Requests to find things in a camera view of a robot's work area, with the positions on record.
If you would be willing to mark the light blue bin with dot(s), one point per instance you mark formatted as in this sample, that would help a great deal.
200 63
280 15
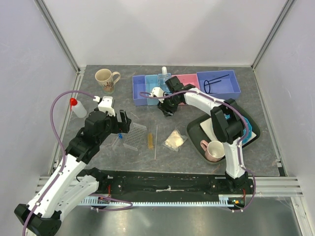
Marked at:
151 81
162 78

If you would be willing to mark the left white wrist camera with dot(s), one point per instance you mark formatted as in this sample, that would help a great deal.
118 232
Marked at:
105 104

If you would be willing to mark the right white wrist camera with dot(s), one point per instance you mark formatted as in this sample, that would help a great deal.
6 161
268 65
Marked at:
157 92

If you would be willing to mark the pink bin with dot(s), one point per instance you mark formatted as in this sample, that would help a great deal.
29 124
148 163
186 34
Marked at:
186 79

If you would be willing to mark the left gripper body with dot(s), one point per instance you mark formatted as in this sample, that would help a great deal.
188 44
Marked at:
114 123

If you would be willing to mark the glass dropper bottle white bulb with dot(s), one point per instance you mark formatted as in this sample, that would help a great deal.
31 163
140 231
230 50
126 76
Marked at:
164 70

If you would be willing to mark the bag of white gloves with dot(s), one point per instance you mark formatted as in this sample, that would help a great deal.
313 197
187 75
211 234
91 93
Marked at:
175 140

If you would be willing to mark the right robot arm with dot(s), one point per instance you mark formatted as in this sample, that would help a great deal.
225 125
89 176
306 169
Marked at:
228 124

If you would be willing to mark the small purple bin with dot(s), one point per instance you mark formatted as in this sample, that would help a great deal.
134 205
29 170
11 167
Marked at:
138 85

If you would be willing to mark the red cap wash bottle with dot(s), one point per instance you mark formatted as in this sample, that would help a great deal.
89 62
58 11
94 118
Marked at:
77 107

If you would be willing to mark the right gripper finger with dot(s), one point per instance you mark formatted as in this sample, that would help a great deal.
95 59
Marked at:
160 107
169 113

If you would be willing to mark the large purple bin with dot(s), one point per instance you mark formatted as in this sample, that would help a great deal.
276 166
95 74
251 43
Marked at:
226 89

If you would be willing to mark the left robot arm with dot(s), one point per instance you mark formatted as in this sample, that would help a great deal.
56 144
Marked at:
44 214

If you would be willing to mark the black metal ring stand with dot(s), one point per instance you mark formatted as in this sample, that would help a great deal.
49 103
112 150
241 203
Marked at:
207 83

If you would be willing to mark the dark green tray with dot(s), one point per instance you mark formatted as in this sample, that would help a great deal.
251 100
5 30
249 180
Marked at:
196 134

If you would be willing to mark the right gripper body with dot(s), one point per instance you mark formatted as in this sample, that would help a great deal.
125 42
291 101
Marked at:
172 104

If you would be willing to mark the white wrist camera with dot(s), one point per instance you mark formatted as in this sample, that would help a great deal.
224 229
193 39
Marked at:
105 104
157 92

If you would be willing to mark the beige patterned mug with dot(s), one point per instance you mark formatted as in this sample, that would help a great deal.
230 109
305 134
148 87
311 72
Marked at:
107 80

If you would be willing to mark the clear test tube rack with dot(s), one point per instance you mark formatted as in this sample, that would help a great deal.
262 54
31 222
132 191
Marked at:
134 138

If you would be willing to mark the pink mug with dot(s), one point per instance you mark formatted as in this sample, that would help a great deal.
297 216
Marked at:
213 151

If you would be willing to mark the brown test tube brush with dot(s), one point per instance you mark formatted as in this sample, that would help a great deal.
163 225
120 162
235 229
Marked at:
150 136

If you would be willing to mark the right light blue bin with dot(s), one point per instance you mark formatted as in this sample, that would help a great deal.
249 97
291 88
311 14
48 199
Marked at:
162 78

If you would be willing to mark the left light blue bin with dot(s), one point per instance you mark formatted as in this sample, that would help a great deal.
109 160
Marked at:
151 81

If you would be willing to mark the white square plate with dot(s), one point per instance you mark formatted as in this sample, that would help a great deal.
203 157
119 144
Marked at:
207 127

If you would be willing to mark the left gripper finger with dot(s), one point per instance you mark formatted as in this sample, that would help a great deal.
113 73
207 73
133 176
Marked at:
124 118
123 128

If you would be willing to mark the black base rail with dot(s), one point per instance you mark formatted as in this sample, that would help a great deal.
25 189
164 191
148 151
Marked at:
168 187

